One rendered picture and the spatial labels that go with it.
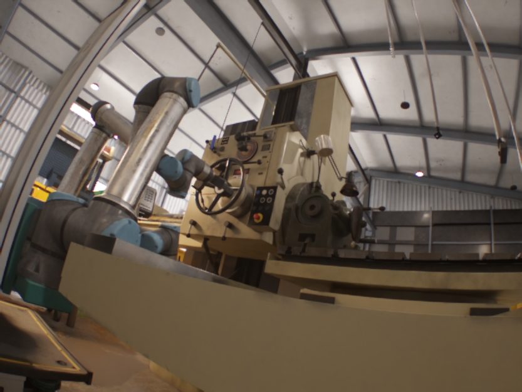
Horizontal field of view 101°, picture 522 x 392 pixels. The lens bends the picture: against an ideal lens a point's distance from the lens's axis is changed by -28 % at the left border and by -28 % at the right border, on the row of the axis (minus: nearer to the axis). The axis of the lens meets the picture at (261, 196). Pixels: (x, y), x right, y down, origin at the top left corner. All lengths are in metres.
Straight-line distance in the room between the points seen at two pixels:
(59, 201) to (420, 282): 1.26
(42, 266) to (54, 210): 0.16
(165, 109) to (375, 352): 0.93
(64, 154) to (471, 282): 3.34
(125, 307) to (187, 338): 0.12
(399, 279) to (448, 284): 0.20
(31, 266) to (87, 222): 0.23
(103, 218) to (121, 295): 0.41
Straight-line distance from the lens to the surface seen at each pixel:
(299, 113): 3.01
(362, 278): 1.24
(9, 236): 1.00
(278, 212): 1.63
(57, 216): 0.89
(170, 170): 1.14
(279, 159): 1.88
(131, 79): 13.08
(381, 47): 9.63
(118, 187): 0.85
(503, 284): 1.23
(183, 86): 1.08
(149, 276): 0.37
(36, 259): 0.91
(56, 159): 3.24
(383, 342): 0.22
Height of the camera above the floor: 0.69
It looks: 21 degrees up
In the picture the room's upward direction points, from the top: 13 degrees clockwise
